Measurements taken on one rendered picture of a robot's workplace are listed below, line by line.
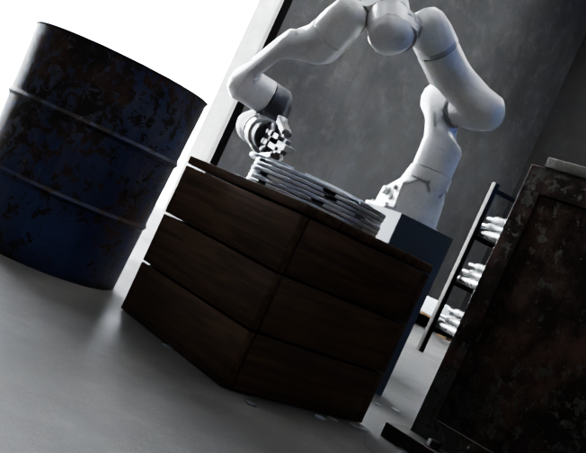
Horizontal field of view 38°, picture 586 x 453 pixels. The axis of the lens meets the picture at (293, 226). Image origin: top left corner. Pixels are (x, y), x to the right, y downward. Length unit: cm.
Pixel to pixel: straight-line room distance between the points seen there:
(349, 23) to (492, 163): 740
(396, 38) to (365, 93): 561
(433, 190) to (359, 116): 549
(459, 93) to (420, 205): 30
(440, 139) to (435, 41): 26
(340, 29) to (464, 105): 38
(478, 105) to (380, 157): 583
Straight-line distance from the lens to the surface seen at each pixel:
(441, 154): 224
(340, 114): 751
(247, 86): 225
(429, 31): 214
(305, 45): 217
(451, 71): 219
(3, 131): 191
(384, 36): 207
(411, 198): 222
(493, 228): 443
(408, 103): 814
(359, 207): 162
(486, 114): 222
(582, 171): 172
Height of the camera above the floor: 30
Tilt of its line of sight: level
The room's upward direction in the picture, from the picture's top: 25 degrees clockwise
